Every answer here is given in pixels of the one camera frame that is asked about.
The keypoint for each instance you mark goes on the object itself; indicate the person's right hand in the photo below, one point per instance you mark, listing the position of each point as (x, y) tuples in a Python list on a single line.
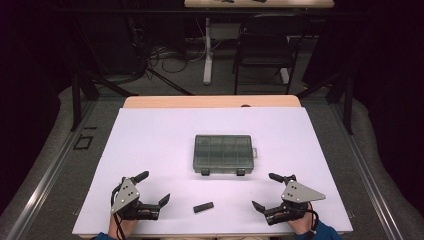
[(304, 225)]

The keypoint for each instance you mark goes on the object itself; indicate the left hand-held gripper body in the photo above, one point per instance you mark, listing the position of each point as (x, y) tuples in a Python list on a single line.
[(125, 195)]

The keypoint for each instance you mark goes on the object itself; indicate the small black bar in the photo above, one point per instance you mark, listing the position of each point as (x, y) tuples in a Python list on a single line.
[(203, 207)]

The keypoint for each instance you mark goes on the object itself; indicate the grey plastic compartment box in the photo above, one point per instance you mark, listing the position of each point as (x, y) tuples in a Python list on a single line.
[(222, 154)]

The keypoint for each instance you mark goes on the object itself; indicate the white board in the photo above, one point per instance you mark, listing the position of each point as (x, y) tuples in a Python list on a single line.
[(160, 146)]

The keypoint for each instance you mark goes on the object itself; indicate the black metal stand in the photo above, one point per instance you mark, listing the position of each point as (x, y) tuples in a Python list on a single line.
[(76, 100), (348, 103)]

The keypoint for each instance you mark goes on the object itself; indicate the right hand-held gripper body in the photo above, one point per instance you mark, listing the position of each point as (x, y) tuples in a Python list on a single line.
[(300, 194)]

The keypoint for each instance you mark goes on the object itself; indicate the wooden desk with white legs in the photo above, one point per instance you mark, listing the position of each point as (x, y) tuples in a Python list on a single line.
[(208, 60)]

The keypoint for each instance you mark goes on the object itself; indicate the person's left hand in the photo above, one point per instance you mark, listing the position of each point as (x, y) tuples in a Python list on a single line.
[(128, 227)]

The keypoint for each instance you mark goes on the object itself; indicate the black chair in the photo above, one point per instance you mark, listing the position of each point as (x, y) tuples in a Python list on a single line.
[(265, 46)]

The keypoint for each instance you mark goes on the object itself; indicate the metal floor rail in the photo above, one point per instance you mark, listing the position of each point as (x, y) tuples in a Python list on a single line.
[(363, 173), (50, 173)]

